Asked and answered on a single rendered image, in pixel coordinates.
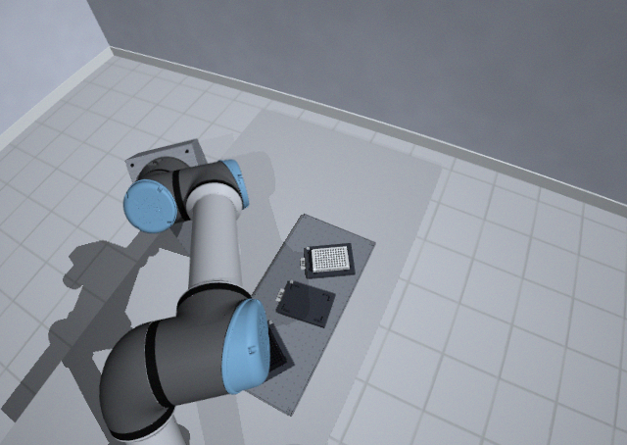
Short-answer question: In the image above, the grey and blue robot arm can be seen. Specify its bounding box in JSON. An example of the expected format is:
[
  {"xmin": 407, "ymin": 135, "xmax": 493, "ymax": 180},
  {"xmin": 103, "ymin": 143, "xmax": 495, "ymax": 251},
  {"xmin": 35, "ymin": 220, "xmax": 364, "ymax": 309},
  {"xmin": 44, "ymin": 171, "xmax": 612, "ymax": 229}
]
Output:
[{"xmin": 99, "ymin": 157, "xmax": 270, "ymax": 445}]

